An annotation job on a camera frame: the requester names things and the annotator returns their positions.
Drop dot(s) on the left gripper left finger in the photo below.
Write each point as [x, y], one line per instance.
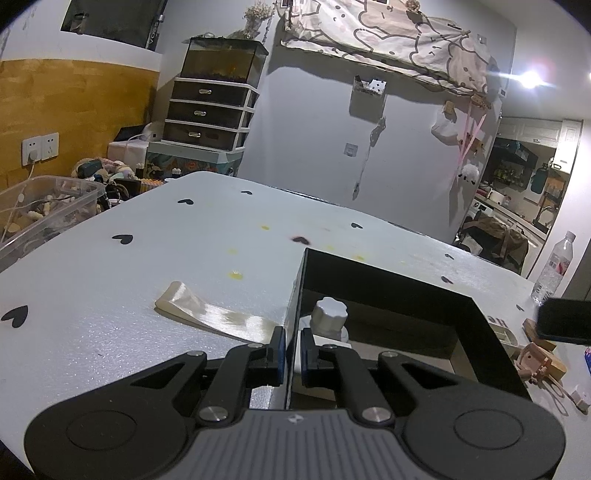
[230, 381]

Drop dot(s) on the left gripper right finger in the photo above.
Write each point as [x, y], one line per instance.
[341, 370]

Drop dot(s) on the black storage box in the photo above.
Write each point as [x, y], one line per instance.
[390, 311]

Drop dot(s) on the white knob cap object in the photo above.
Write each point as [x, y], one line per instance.
[328, 319]

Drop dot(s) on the clear plastic water bottle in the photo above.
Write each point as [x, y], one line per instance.
[554, 270]

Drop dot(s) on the pink plastic holder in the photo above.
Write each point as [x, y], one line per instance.
[533, 363]

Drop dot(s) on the beige plastic divided tray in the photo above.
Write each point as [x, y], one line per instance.
[504, 335]

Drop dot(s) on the pink scissors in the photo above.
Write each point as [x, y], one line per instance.
[556, 391]

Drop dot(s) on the white object with tan tab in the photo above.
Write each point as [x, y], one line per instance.
[581, 400]

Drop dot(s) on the cream ribbon strip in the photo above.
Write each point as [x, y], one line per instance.
[180, 302]

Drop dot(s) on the black and white drawer unit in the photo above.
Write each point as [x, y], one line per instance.
[209, 114]

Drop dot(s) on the clear plastic storage bin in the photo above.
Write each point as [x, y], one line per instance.
[37, 210]

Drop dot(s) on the glass fish tank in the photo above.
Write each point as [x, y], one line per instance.
[225, 59]

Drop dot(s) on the patterned hanging cloth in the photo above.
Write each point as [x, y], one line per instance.
[394, 36]

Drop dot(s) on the white plush toy on wall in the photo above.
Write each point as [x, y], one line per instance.
[470, 173]

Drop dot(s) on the white wall power socket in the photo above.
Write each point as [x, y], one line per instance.
[39, 149]

